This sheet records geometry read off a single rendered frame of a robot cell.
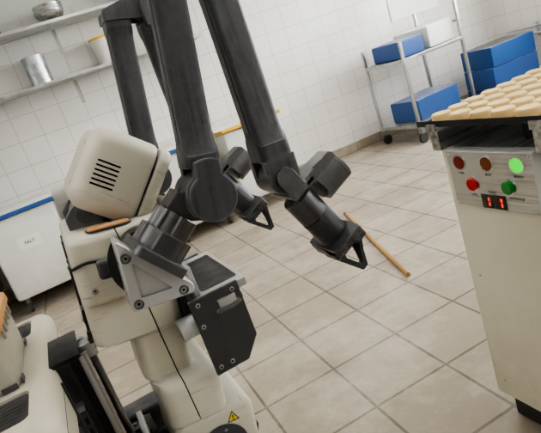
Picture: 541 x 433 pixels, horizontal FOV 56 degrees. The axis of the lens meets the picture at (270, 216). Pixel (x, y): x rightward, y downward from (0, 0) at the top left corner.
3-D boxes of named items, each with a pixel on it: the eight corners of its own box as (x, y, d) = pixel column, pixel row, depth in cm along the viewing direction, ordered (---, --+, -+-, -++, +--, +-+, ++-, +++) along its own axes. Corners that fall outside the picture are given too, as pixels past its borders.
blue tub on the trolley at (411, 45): (398, 56, 509) (393, 39, 505) (426, 50, 474) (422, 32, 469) (374, 65, 499) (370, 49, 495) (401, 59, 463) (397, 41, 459)
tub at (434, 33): (422, 46, 530) (416, 27, 524) (456, 37, 492) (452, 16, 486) (397, 56, 515) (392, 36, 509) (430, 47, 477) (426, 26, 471)
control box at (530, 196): (466, 198, 129) (454, 146, 125) (554, 210, 107) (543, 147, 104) (456, 204, 128) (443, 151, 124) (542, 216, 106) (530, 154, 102)
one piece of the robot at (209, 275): (200, 388, 95) (156, 288, 89) (167, 337, 120) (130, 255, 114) (274, 347, 101) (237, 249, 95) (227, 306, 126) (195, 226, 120)
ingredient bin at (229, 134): (252, 216, 439) (221, 131, 417) (232, 205, 498) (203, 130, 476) (306, 193, 452) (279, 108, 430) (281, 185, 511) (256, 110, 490)
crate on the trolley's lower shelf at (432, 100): (432, 106, 541) (428, 87, 536) (461, 102, 508) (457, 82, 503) (394, 124, 518) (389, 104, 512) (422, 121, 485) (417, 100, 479)
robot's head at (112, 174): (63, 205, 85) (94, 120, 85) (58, 193, 104) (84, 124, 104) (146, 231, 91) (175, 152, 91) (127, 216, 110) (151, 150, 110)
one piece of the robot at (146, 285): (133, 313, 78) (113, 243, 75) (128, 303, 82) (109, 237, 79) (196, 291, 81) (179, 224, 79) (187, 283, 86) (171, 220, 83)
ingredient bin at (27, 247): (24, 320, 381) (-26, 225, 359) (26, 295, 439) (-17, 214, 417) (94, 287, 399) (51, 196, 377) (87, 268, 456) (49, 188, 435)
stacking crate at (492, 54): (504, 55, 556) (501, 36, 550) (537, 50, 520) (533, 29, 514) (464, 72, 536) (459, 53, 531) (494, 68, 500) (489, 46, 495)
